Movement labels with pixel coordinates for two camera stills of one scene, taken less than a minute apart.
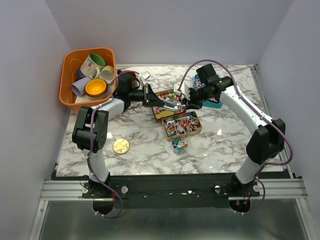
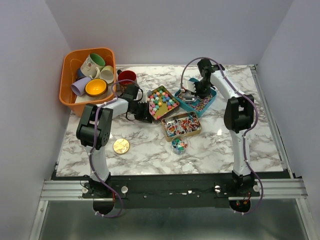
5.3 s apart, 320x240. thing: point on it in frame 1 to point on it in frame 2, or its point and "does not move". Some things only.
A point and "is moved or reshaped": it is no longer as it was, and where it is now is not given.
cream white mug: x=107 y=72 does not move
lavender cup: x=78 y=87 does not move
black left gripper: x=148 y=94 to x=146 y=116
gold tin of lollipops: x=181 y=125 does not move
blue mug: x=79 y=74 does not move
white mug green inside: x=91 y=66 does not move
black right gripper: x=193 y=105 to x=204 y=95
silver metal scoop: x=172 y=105 is moved or reshaped
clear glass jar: x=180 y=145 does not move
